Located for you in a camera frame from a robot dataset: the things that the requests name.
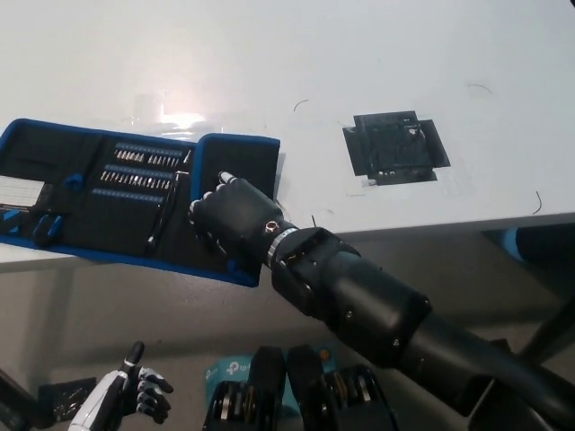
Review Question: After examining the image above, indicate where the black floor box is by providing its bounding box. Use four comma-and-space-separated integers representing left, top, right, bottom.
37, 375, 99, 428

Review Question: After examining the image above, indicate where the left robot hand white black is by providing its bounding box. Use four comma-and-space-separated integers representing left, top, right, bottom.
66, 341, 175, 431

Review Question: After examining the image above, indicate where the black slanted bar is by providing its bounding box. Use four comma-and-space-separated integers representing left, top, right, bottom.
0, 368, 33, 431

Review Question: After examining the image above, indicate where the black toolkit roll blue trim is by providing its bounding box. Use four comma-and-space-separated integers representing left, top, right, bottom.
0, 117, 282, 289

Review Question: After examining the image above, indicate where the black screwdriver handle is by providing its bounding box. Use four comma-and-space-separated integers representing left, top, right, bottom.
146, 167, 181, 248

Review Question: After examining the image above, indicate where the teal router box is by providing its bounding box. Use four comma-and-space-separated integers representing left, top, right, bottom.
203, 343, 339, 412

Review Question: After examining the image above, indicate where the blue bit holder strip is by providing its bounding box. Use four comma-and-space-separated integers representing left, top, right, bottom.
102, 163, 176, 187
90, 188, 164, 202
113, 142, 192, 165

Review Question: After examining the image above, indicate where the black blue clip tool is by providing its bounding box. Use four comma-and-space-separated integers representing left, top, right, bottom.
32, 213, 65, 247

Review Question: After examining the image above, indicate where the right robot hand black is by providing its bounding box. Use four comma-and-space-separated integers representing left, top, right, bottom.
188, 170, 298, 271

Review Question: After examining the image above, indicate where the blue plastic pry pick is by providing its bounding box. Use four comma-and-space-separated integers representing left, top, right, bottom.
0, 207, 22, 235

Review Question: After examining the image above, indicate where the blue object under table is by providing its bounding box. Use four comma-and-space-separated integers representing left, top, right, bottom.
497, 227, 526, 262

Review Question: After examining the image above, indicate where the black table leg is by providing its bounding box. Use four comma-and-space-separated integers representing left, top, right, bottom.
515, 286, 575, 365

